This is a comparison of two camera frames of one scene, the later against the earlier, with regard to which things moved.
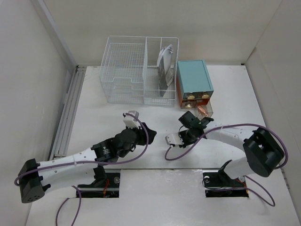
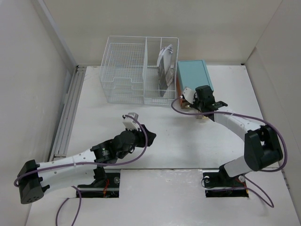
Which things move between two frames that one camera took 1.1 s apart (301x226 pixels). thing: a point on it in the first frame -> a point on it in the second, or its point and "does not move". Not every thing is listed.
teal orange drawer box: [194, 87] does not move
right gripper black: [181, 134] -> [194, 104]
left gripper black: [142, 134] does not move
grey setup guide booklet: [165, 78] does not move
